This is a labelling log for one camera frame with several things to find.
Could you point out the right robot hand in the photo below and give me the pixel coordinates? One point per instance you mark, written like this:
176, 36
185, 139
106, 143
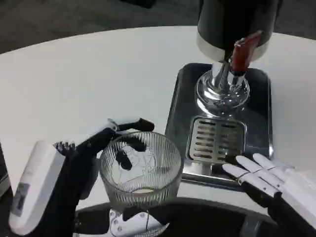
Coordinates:
284, 187

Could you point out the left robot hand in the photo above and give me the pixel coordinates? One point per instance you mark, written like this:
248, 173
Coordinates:
37, 187

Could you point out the clear ribbed glass cup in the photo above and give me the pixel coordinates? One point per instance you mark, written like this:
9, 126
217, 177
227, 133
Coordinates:
158, 195

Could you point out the steel tray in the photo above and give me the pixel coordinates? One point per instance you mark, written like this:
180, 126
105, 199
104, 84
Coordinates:
182, 103

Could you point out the black and steel drink dispenser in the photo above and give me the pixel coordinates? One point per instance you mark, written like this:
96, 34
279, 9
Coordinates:
217, 19

